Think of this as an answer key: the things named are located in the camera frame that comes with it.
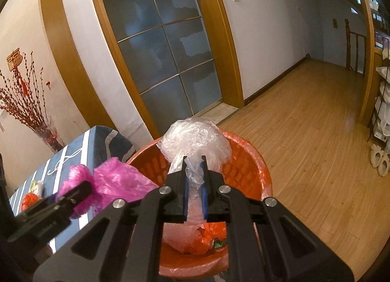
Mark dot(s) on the cream white plastic bag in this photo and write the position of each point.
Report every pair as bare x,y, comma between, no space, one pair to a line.
37,187

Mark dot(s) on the clear bubble wrap bag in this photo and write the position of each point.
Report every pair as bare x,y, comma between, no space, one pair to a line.
195,139

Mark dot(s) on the translucent white plastic bag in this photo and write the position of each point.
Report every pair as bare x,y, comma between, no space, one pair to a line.
178,236

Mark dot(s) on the wooden stair railing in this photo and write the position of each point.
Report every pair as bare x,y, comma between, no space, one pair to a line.
348,44

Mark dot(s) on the wooden framed glass sliding door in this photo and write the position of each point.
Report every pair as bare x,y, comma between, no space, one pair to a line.
170,41

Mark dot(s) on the long orange plastic bag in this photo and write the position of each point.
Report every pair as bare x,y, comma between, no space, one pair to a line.
30,202

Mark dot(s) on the glass vase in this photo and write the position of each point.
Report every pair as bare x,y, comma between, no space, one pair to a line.
48,137

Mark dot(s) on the blue white striped tablecloth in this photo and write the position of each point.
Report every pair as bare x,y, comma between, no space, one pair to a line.
91,145

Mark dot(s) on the red hanging knot ornament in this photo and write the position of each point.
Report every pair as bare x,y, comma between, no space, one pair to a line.
16,59

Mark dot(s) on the green plastic bag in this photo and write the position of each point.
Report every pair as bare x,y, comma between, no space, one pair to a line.
220,243

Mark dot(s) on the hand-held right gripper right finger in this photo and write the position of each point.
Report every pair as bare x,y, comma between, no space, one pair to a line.
204,199

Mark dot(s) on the magenta plastic bag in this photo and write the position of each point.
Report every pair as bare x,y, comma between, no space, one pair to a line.
118,178

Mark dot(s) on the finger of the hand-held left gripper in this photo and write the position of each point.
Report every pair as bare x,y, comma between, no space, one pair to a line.
76,193

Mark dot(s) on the orange plastic laundry basket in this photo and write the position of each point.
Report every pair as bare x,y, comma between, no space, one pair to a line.
243,163

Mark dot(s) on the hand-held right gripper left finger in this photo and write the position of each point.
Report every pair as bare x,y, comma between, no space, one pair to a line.
185,196

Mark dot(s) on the red berry branches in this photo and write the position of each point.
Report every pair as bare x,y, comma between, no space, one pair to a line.
24,102

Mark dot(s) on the white slipper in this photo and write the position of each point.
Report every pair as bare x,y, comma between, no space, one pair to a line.
384,164
376,155

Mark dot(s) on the shoe rack with shoes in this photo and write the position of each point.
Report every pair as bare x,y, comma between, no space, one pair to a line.
382,102

